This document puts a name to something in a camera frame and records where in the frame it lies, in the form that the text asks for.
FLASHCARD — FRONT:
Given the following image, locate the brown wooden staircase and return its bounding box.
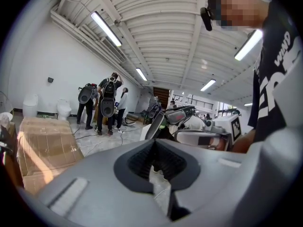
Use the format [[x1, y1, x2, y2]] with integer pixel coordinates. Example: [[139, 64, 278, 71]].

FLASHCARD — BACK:
[[153, 87, 171, 103]]

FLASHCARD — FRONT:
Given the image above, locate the long ceiling light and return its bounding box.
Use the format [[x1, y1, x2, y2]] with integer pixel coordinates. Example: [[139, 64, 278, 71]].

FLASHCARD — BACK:
[[135, 67, 148, 82], [90, 10, 123, 48], [200, 79, 217, 92], [234, 29, 263, 61]]

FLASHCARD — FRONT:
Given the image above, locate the person's black printed t-shirt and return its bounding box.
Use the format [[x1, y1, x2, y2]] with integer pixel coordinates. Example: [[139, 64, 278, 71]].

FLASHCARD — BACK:
[[248, 0, 303, 144]]

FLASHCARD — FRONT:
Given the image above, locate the white ceiling air vent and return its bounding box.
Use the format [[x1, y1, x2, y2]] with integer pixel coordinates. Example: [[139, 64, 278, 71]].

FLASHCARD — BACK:
[[100, 37, 126, 63]]

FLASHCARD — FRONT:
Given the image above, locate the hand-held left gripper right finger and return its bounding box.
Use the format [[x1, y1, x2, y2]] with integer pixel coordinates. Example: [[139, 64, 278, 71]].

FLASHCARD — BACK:
[[155, 139, 258, 227]]

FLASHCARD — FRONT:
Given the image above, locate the large wrapped cardboard box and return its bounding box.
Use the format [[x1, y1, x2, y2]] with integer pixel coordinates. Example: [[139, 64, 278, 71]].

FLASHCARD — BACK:
[[17, 116, 85, 196]]

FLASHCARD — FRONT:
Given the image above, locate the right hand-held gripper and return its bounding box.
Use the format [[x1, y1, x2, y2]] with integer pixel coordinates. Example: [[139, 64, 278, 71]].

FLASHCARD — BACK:
[[176, 114, 242, 148]]

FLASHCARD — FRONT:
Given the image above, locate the white toilet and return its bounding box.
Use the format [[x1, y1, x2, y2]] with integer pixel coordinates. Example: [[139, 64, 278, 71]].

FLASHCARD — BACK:
[[56, 98, 72, 121], [22, 93, 39, 118]]

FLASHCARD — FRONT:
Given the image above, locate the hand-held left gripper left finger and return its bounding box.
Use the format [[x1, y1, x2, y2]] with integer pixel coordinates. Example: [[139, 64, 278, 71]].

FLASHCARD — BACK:
[[36, 139, 172, 227]]

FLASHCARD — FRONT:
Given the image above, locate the person's right forearm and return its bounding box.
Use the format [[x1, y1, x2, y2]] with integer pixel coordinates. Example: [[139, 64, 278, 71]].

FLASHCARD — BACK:
[[232, 129, 258, 154]]

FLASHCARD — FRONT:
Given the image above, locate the person's right hand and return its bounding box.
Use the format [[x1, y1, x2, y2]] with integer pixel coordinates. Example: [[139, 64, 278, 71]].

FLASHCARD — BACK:
[[207, 137, 232, 152]]

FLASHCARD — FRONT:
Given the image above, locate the black head camera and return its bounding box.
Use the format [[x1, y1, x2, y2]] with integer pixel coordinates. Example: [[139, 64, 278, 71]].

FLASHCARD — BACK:
[[200, 7, 214, 32]]

